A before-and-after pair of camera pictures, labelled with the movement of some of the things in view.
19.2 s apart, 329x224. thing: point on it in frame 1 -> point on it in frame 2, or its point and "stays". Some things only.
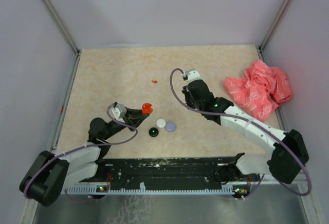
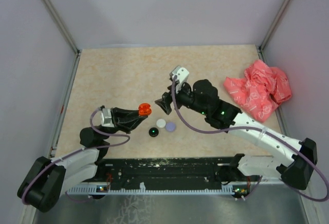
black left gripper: (134, 117) stays
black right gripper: (186, 93) -> (165, 102)
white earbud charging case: (161, 123) stays
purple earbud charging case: (170, 127) stays
